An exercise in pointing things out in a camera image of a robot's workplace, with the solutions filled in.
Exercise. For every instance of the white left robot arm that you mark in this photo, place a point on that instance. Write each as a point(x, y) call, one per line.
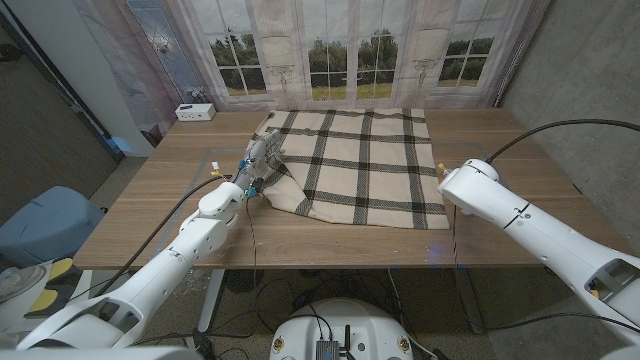
point(165, 265)

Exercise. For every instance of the grey table leg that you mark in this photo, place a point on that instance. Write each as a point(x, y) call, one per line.
point(469, 300)

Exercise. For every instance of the small grey electronics box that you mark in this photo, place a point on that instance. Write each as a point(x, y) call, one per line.
point(327, 350)

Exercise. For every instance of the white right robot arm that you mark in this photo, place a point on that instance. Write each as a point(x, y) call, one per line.
point(540, 230)

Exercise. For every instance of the white robot torso base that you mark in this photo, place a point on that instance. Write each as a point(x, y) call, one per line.
point(345, 320)

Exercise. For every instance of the white power strip box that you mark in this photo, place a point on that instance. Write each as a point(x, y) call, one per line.
point(195, 113)

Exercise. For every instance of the cream plaid scarf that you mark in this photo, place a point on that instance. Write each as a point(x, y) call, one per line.
point(350, 175)

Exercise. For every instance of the yellow and black floor pad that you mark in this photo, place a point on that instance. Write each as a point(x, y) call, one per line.
point(52, 295)

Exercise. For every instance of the printed window backdrop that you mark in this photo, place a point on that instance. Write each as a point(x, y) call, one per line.
point(350, 30)

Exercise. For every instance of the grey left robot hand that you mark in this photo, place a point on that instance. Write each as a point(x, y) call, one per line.
point(252, 160)

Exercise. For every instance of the white table leg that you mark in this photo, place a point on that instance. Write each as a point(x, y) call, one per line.
point(210, 300)

